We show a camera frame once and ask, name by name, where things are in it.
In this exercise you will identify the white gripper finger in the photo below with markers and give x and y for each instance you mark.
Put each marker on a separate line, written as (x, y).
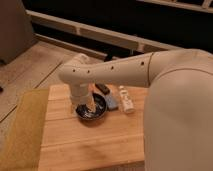
(90, 106)

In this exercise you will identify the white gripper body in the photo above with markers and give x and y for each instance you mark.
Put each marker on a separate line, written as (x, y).
(81, 95)

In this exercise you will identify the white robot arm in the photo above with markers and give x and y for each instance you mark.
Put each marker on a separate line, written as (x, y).
(178, 110)

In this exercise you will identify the black round bowl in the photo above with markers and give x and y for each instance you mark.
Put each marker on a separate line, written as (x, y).
(85, 113)

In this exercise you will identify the black rectangular block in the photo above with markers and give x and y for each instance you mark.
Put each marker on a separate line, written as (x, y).
(103, 88)

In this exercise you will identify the blue sponge block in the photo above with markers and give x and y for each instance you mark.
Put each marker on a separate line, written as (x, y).
(111, 102)

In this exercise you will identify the white plastic bottle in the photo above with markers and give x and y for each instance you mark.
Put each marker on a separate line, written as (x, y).
(127, 103)

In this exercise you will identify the wooden board table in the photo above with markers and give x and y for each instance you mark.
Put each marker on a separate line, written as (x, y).
(70, 144)

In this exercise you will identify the olive green cloth mat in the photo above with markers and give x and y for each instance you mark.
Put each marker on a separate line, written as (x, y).
(21, 150)

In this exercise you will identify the grey cabinet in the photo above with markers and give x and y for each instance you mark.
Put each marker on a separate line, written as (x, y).
(16, 31)

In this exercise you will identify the white window rail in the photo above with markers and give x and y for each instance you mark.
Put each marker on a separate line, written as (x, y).
(98, 42)

